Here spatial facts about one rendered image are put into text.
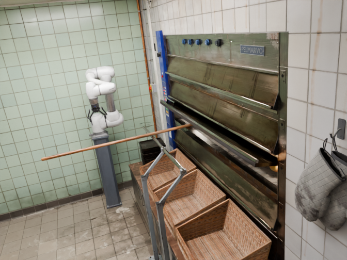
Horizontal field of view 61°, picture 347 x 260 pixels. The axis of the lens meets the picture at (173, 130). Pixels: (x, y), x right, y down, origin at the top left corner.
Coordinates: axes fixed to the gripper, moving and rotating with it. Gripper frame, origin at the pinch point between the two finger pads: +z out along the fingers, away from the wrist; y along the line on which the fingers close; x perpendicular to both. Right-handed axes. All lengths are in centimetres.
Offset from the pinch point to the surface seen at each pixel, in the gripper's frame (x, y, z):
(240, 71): 128, -94, -48
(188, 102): 42, -84, -12
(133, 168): -35, -28, 77
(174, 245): 114, -35, 78
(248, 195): 136, -89, 38
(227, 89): 118, -89, -36
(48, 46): -95, 37, -79
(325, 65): 198, -95, -58
